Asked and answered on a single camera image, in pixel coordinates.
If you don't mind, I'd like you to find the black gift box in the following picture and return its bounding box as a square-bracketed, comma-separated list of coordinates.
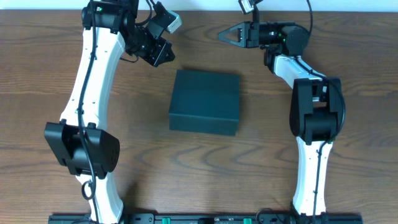
[169, 70, 240, 136]

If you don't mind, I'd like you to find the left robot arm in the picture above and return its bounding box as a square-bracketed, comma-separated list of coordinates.
[44, 1, 182, 223]

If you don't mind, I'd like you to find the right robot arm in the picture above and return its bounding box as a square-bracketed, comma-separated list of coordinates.
[218, 22, 346, 223]

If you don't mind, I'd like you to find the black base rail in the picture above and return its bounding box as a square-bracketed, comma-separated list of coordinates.
[48, 212, 364, 224]

